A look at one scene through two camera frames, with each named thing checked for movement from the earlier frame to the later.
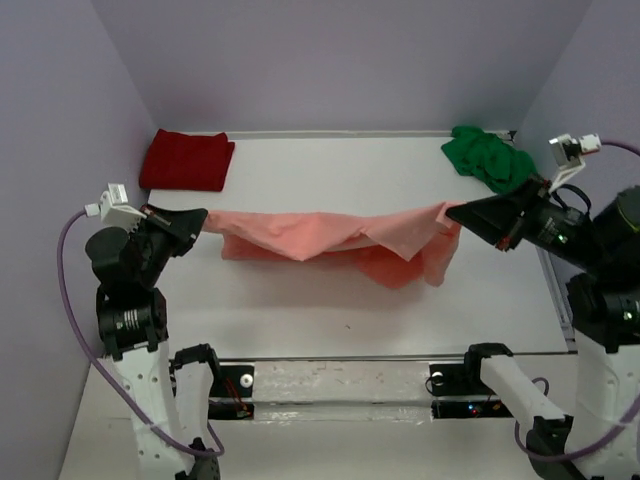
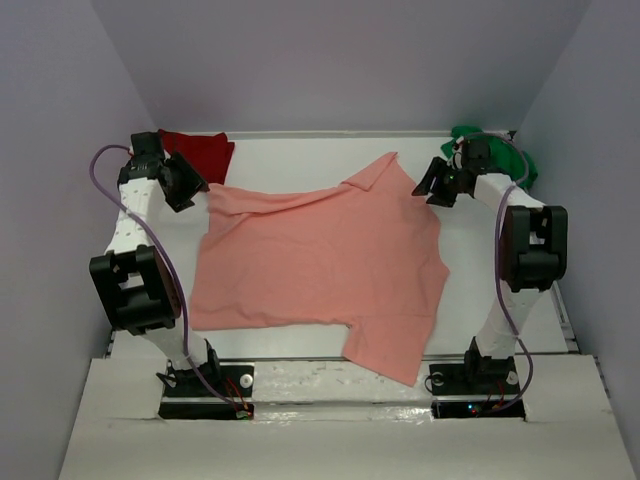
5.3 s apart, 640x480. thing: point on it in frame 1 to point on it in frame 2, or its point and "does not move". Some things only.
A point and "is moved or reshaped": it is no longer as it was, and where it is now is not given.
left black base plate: [232, 393] does not move
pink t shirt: [395, 248] is moved or reshaped
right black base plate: [461, 390] does not move
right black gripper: [513, 220] to [445, 180]
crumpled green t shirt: [484, 155] does not move
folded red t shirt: [177, 161] does not move
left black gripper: [163, 230] to [176, 179]
